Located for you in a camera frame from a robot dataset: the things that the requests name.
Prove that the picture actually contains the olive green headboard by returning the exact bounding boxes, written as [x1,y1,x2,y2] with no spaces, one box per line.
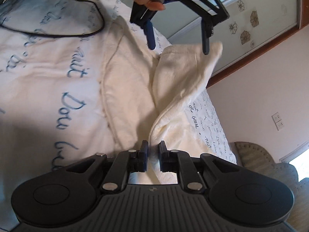
[234,141,309,231]

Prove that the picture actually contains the white floral wardrobe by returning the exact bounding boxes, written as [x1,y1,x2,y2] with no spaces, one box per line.
[166,0,309,88]

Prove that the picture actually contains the white script-print duvet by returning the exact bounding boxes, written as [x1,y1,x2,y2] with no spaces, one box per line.
[1,0,236,231]

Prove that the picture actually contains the white wall socket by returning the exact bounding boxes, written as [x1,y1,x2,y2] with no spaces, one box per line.
[272,112,284,131]

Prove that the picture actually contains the cream fleece pants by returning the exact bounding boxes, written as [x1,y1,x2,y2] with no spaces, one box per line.
[100,17,223,184]

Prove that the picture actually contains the black cable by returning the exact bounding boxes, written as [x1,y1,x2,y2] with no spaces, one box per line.
[0,0,106,38]

